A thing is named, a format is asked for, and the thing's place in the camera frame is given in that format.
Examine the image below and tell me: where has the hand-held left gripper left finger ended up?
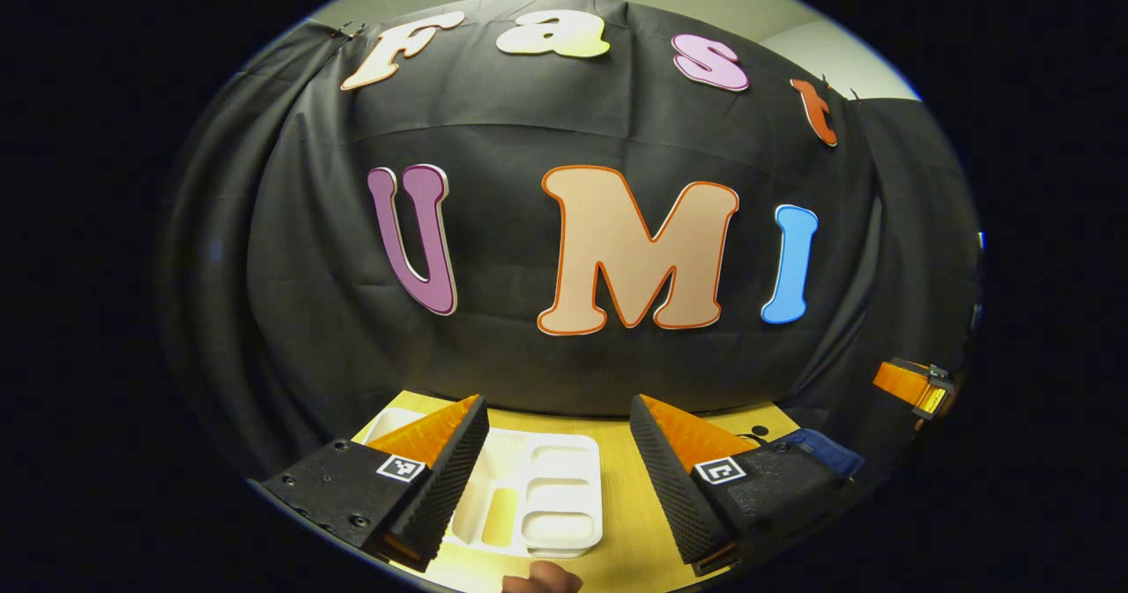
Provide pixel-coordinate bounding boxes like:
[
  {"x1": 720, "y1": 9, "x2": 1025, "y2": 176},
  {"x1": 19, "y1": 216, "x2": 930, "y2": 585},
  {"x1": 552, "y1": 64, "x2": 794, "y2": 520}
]
[{"x1": 256, "y1": 393, "x2": 490, "y2": 574}]

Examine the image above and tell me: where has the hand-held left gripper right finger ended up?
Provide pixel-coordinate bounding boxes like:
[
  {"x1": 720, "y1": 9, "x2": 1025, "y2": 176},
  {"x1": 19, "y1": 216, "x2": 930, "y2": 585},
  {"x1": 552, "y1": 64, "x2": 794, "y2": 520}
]
[{"x1": 628, "y1": 393, "x2": 851, "y2": 576}]

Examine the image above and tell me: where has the white plastic bookshelf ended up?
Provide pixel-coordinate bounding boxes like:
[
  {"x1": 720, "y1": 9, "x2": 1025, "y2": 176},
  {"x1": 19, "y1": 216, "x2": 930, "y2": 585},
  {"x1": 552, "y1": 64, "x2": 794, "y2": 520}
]
[{"x1": 361, "y1": 406, "x2": 605, "y2": 560}]

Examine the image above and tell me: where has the blue fabric schoolbag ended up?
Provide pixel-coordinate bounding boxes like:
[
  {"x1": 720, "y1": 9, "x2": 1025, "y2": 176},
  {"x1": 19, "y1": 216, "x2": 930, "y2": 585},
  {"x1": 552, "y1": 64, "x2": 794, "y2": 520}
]
[{"x1": 775, "y1": 428, "x2": 866, "y2": 479}]

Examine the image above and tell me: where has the black backdrop cloth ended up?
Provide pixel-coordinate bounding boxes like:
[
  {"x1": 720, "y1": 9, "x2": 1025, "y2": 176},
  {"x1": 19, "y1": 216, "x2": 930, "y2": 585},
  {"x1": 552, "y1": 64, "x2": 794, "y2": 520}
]
[{"x1": 159, "y1": 0, "x2": 983, "y2": 479}]

